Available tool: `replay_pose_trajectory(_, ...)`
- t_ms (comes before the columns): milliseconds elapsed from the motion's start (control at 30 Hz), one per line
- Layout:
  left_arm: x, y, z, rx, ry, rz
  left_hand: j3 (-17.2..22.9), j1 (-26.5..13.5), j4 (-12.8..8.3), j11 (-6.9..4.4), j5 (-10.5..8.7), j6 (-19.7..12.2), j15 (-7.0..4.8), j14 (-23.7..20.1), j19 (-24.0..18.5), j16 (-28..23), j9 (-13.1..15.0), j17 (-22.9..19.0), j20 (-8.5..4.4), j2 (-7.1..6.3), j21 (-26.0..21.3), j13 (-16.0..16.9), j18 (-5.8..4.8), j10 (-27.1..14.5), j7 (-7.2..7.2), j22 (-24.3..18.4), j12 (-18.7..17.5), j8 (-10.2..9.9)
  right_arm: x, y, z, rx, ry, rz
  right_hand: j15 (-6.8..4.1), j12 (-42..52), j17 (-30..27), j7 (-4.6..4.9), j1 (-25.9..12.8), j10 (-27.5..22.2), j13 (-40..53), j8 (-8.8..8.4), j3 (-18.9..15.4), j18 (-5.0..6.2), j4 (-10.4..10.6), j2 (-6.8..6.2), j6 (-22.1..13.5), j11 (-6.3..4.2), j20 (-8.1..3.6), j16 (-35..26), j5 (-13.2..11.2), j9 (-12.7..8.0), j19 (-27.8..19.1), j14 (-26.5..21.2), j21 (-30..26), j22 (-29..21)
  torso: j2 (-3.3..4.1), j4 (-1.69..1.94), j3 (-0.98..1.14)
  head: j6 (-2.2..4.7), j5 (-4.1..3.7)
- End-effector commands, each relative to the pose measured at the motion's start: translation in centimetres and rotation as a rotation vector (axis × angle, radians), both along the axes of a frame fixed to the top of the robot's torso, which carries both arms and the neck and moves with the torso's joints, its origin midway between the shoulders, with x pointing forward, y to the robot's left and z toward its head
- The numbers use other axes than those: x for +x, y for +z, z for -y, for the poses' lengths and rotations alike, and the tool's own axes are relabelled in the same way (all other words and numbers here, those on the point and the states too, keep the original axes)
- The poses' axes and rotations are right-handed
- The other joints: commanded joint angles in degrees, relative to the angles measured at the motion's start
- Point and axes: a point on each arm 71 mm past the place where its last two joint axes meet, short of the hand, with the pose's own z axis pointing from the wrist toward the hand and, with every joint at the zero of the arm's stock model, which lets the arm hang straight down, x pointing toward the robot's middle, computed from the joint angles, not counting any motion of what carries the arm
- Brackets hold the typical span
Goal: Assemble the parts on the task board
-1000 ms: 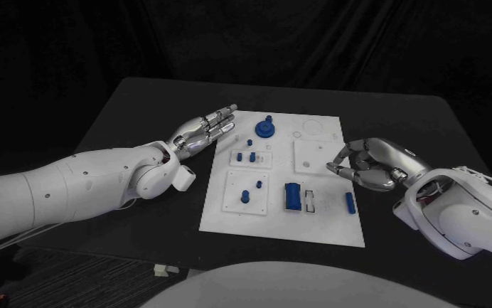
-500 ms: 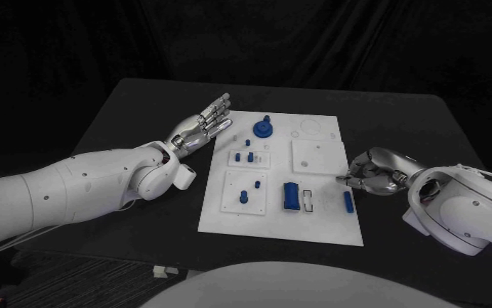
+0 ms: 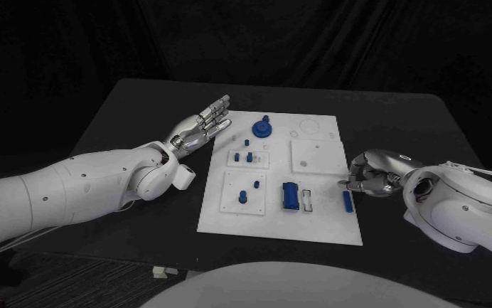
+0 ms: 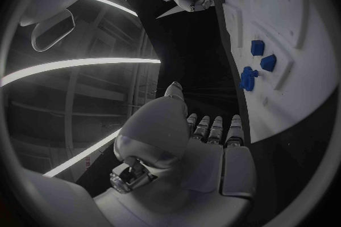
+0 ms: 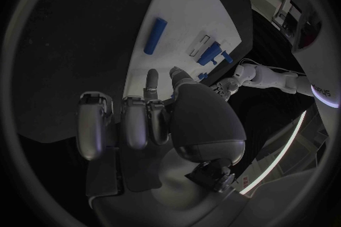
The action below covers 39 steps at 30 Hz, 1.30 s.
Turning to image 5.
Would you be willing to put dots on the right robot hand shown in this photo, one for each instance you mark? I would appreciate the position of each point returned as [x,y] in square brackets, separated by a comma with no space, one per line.
[202,120]

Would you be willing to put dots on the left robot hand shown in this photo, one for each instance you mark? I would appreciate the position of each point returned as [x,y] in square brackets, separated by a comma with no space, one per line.
[227,87]

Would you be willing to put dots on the blue plug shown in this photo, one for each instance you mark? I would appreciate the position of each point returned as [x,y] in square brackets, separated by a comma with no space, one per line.
[227,57]

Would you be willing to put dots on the thick blue cylinder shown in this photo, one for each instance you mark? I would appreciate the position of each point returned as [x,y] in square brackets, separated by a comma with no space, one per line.
[209,54]

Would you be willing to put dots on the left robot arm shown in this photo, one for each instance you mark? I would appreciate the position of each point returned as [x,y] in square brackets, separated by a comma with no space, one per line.
[266,75]

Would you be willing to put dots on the white task board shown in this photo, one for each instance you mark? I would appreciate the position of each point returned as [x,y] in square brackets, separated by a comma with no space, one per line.
[186,7]

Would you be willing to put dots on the small blue peg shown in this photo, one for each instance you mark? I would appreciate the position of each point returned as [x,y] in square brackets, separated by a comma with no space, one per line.
[214,61]

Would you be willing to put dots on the long thin blue cylinder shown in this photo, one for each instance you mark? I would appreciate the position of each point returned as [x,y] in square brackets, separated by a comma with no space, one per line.
[156,36]

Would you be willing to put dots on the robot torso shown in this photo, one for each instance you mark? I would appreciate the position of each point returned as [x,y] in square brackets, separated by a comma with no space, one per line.
[319,69]

